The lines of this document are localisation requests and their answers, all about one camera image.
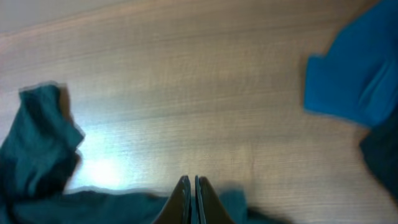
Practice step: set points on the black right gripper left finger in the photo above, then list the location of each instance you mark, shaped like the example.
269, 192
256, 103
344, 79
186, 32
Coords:
177, 209

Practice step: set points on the dark green t-shirt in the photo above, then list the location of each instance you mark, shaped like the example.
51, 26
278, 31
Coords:
38, 156

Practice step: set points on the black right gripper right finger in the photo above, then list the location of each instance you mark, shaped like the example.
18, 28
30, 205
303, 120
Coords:
209, 208

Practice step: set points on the bright blue t-shirt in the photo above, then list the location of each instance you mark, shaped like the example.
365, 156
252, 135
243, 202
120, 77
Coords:
357, 78

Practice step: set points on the black ribbed garment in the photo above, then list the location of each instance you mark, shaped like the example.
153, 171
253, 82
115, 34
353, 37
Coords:
379, 149

